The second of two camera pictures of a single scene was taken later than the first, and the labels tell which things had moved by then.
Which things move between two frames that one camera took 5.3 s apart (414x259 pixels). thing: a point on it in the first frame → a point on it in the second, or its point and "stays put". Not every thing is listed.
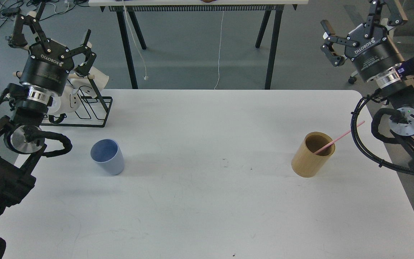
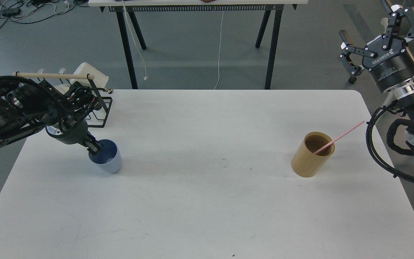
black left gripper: (48, 69) → (74, 109)
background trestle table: (128, 10) stays put
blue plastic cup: (107, 154) stays put
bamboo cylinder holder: (305, 163) stays put
